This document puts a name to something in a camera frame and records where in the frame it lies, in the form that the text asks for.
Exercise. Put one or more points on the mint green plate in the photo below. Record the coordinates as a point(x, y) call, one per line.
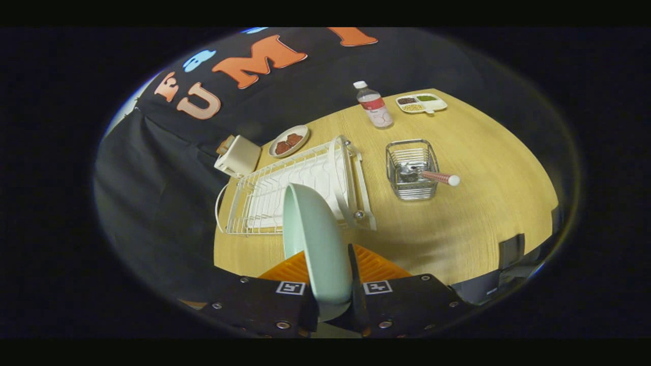
point(320, 244)

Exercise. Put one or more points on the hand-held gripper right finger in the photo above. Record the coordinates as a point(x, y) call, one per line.
point(358, 284)

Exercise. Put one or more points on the brown meat piece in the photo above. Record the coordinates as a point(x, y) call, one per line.
point(283, 148)
point(294, 140)

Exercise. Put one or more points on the white divided snack tray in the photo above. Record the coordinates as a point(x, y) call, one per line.
point(432, 104)

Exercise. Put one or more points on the beige plate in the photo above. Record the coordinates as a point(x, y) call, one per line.
point(301, 133)

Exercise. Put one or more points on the clear bottle with red label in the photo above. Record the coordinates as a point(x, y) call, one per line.
point(375, 107)

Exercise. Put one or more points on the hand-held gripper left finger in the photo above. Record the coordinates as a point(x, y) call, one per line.
point(259, 305)

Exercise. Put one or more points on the white toaster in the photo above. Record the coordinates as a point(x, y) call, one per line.
point(241, 157)

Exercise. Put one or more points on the red-patterned spoon with white tip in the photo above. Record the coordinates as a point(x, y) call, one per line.
point(437, 177)

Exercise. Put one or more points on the toast slice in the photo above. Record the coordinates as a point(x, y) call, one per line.
point(226, 145)

